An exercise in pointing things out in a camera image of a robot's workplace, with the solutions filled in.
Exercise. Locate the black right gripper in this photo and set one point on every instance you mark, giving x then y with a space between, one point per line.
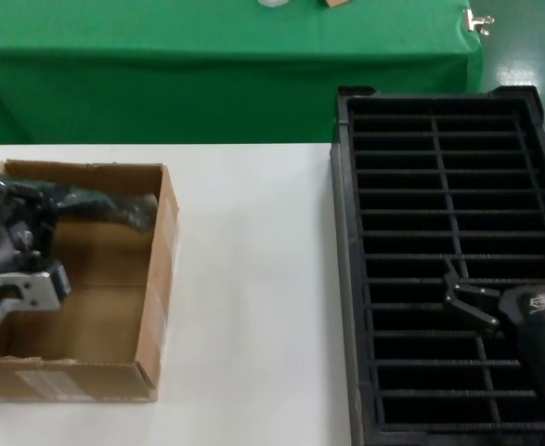
532 306

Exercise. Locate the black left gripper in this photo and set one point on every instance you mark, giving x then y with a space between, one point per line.
12 241

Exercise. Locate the green tablecloth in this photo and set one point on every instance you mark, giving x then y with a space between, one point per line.
207 69

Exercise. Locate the small flat open cardboard box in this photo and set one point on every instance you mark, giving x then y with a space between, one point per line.
334 3

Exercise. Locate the black graphics card silver bracket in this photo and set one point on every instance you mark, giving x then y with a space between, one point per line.
114 206

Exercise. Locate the large open brown cardboard box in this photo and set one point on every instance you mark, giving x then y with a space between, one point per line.
160 279

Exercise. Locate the silver metal table clamp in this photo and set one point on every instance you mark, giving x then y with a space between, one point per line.
471 21

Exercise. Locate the black slotted plastic container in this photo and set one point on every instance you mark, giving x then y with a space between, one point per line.
346 232

